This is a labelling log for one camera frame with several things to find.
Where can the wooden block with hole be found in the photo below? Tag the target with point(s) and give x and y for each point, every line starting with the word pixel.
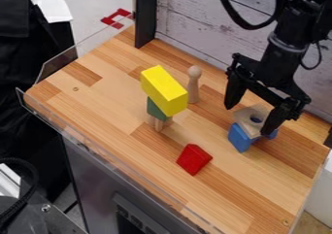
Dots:
pixel 253 118

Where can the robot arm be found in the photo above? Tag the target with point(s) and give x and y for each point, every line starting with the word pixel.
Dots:
pixel 302 14

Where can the wooden peg figure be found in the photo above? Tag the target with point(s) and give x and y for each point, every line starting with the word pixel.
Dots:
pixel 194 83

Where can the black post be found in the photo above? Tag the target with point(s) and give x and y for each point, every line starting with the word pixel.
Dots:
pixel 145 14

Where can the small wooden block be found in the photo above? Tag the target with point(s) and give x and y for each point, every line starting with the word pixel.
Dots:
pixel 159 124

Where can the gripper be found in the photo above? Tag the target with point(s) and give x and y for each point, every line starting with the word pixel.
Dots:
pixel 276 69

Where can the blue block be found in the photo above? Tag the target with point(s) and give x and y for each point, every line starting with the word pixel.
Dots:
pixel 242 137

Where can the yellow block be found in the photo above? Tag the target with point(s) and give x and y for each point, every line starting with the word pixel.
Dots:
pixel 164 89

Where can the green block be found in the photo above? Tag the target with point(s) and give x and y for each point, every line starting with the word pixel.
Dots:
pixel 156 111

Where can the red block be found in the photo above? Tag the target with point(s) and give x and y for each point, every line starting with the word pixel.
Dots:
pixel 193 159

